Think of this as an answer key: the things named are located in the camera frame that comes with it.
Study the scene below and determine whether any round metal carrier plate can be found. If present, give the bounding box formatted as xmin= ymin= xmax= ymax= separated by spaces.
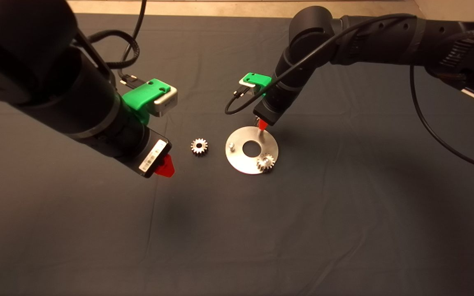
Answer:
xmin=225 ymin=126 xmax=279 ymax=175

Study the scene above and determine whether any green right camera mount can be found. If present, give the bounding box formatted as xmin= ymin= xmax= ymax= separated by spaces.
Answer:
xmin=242 ymin=72 xmax=272 ymax=96

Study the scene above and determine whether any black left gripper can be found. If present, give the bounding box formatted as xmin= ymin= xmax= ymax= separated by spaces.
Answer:
xmin=114 ymin=127 xmax=176 ymax=179

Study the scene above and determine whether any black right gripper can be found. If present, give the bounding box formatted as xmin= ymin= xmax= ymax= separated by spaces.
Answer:
xmin=253 ymin=88 xmax=293 ymax=132

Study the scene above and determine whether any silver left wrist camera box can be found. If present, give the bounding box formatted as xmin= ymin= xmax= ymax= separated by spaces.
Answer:
xmin=151 ymin=86 xmax=179 ymax=118

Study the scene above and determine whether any dark grey table cloth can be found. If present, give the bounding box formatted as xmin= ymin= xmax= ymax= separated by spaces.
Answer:
xmin=0 ymin=15 xmax=474 ymax=296

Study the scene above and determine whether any thin black cable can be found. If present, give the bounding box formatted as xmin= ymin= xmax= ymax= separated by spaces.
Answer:
xmin=120 ymin=0 xmax=147 ymax=64

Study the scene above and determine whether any green left camera mount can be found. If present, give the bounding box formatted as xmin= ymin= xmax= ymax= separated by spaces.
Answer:
xmin=123 ymin=79 xmax=172 ymax=124

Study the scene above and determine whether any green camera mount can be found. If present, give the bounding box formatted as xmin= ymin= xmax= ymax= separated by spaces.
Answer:
xmin=242 ymin=72 xmax=272 ymax=96
xmin=123 ymin=79 xmax=172 ymax=124

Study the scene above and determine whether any black ribbed cable loop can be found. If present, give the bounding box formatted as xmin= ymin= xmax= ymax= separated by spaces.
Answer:
xmin=86 ymin=30 xmax=142 ymax=88

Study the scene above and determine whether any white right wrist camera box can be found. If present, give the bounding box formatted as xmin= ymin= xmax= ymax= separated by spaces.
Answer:
xmin=238 ymin=80 xmax=258 ymax=96

